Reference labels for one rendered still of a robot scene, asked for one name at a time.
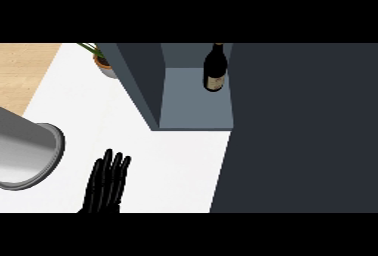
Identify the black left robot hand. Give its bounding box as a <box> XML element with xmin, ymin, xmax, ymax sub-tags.
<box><xmin>77</xmin><ymin>148</ymin><xmax>133</xmax><ymax>214</ymax></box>

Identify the grey cabinet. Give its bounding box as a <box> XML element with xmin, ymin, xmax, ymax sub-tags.
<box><xmin>94</xmin><ymin>42</ymin><xmax>235</xmax><ymax>132</ymax></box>

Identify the dark wine bottle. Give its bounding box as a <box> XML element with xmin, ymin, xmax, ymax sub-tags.
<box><xmin>202</xmin><ymin>42</ymin><xmax>229</xmax><ymax>93</ymax></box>

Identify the grey metal sink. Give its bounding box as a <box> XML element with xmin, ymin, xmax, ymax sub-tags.
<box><xmin>0</xmin><ymin>107</ymin><xmax>66</xmax><ymax>192</ymax></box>

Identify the potted green plant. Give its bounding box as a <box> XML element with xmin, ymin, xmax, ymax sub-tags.
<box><xmin>77</xmin><ymin>42</ymin><xmax>119</xmax><ymax>80</ymax></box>

